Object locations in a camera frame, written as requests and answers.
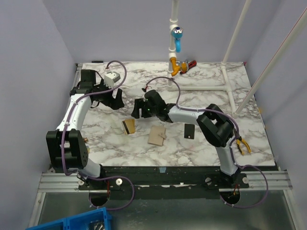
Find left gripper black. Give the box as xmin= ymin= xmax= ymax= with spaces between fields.
xmin=95 ymin=80 xmax=125 ymax=110

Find gold card with magnetic stripe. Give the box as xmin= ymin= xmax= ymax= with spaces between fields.
xmin=122 ymin=119 xmax=135 ymax=135

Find beige leather card holder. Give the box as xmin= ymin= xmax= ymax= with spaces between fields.
xmin=148 ymin=126 xmax=166 ymax=146

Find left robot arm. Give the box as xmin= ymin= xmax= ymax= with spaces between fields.
xmin=46 ymin=69 xmax=124 ymax=189

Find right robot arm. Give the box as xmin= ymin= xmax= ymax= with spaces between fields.
xmin=131 ymin=90 xmax=238 ymax=188

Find gold card middle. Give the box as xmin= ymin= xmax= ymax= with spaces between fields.
xmin=126 ymin=119 xmax=135 ymax=128

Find black card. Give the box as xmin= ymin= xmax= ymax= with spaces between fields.
xmin=184 ymin=124 xmax=195 ymax=139

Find orange pipe valve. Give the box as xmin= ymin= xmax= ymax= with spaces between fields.
xmin=169 ymin=57 xmax=188 ymax=77

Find red black pliers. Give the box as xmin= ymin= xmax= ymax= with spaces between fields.
xmin=180 ymin=60 xmax=197 ymax=75

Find blue pipe valve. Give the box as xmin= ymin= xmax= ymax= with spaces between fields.
xmin=171 ymin=26 xmax=183 ymax=53

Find blue plastic bin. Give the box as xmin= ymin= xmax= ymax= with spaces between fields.
xmin=27 ymin=208 xmax=112 ymax=230

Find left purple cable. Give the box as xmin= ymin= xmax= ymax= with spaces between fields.
xmin=61 ymin=60 xmax=136 ymax=212

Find purple cable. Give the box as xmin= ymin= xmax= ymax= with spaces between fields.
xmin=61 ymin=60 xmax=136 ymax=212
xmin=141 ymin=77 xmax=269 ymax=209

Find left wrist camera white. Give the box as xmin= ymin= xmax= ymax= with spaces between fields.
xmin=104 ymin=72 xmax=120 ymax=89

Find white PVC pipe frame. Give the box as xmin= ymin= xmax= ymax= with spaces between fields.
xmin=166 ymin=0 xmax=307 ymax=118

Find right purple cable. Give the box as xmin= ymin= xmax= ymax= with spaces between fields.
xmin=141 ymin=77 xmax=269 ymax=209

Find yellow handled pliers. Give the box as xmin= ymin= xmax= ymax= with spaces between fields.
xmin=236 ymin=137 xmax=251 ymax=156

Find aluminium rail frame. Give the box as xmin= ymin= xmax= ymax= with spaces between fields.
xmin=35 ymin=63 xmax=298 ymax=230

